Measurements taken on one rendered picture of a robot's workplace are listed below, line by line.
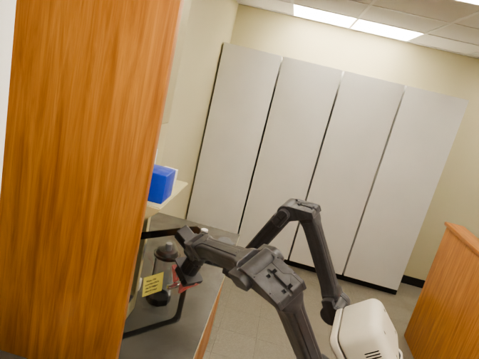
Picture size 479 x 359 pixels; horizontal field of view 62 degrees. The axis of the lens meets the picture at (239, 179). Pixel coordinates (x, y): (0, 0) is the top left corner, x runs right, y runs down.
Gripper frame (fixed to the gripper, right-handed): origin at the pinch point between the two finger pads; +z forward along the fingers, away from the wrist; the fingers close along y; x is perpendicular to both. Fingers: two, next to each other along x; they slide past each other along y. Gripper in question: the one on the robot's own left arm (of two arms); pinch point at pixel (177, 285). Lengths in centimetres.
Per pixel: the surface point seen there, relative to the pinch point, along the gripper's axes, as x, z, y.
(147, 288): -8.4, 4.5, -4.0
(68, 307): -33.8, 6.9, -4.1
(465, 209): 417, 22, -35
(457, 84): 379, -78, -125
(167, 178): -13.2, -35.3, -15.7
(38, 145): -44, -31, -33
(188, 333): 13.8, 25.5, 6.7
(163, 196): -13.1, -30.1, -13.4
